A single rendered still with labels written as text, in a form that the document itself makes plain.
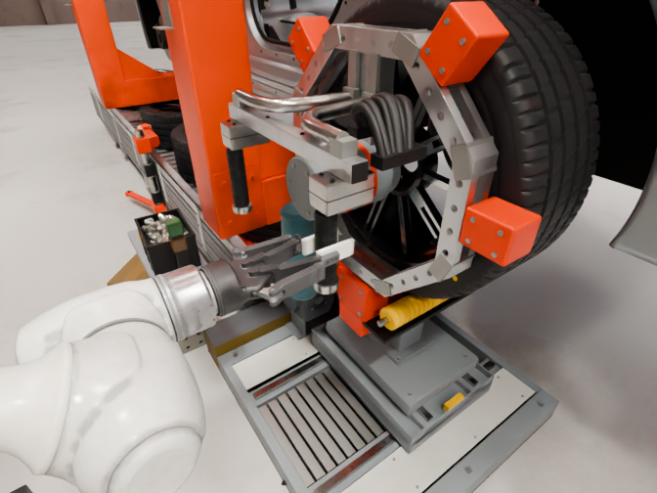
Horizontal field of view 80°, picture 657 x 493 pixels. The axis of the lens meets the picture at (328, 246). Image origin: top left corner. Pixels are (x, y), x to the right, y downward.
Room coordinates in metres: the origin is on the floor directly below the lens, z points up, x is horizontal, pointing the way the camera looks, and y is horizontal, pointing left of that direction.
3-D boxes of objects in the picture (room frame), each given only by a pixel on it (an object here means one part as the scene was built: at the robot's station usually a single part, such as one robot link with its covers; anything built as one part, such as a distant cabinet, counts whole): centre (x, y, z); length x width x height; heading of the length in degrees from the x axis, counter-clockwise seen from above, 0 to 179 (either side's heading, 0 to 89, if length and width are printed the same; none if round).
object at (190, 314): (0.40, 0.19, 0.83); 0.09 x 0.06 x 0.09; 35
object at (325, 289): (0.53, 0.00, 0.83); 0.04 x 0.04 x 0.16
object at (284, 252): (0.49, 0.09, 0.83); 0.11 x 0.01 x 0.04; 136
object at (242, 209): (0.80, 0.20, 0.83); 0.04 x 0.04 x 0.16
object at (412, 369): (0.90, -0.23, 0.32); 0.40 x 0.30 x 0.28; 35
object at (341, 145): (0.65, -0.05, 1.03); 0.19 x 0.18 x 0.11; 125
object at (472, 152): (0.80, -0.09, 0.85); 0.54 x 0.07 x 0.54; 35
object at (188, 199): (2.19, 1.01, 0.28); 2.47 x 0.09 x 0.22; 35
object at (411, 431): (0.90, -0.23, 0.13); 0.50 x 0.36 x 0.10; 35
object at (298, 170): (0.76, -0.03, 0.85); 0.21 x 0.14 x 0.14; 125
